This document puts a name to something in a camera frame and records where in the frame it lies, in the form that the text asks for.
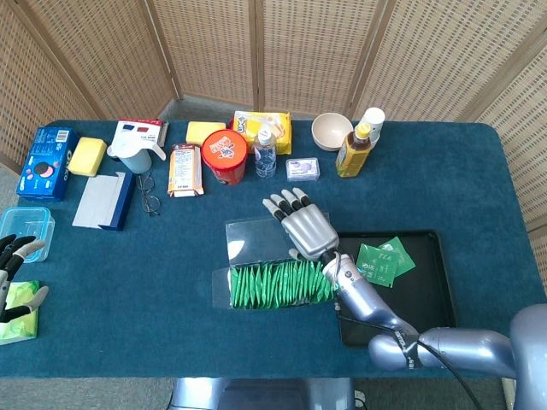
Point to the clear water bottle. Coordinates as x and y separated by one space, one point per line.
265 158

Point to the yellow tea drink bottle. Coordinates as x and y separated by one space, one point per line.
352 156

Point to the row of green tea bags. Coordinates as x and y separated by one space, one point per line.
273 284

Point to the white orange cracker pack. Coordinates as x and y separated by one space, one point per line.
186 171

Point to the green tissue pack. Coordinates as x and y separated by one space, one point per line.
19 290

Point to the navy blue open box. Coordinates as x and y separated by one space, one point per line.
98 200

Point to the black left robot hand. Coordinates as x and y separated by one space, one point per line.
17 252

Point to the yellow snack package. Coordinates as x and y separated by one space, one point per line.
280 128

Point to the beige bowl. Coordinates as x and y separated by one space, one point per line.
331 130

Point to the plain yellow sponge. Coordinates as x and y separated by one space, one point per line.
205 132

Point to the white paper cup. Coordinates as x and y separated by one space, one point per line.
374 117

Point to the yellow sponge with green pad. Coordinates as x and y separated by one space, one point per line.
87 156

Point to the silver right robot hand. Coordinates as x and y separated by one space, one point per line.
307 230

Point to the small white tissue pack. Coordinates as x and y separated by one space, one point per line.
302 168

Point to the green tea bag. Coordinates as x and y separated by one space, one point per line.
406 260
376 267

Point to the clear plastic tea box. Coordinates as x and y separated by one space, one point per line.
252 239

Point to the silver robot torso base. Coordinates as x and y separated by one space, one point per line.
256 395

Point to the white 3D glasses box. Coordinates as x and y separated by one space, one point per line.
141 132

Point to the black plastic tray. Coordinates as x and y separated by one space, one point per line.
427 299

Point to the blue Oreo box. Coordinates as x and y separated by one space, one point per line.
45 164

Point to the clear plastic food container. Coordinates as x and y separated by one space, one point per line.
25 222

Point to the woven rattan folding screen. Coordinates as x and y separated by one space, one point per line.
213 51

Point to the red instant noodle cup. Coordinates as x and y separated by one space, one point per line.
224 154

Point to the thin-framed eyeglasses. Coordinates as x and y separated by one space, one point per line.
147 183

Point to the pale blue kettle jug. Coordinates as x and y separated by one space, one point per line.
134 160

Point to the teal table cloth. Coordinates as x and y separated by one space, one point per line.
128 299

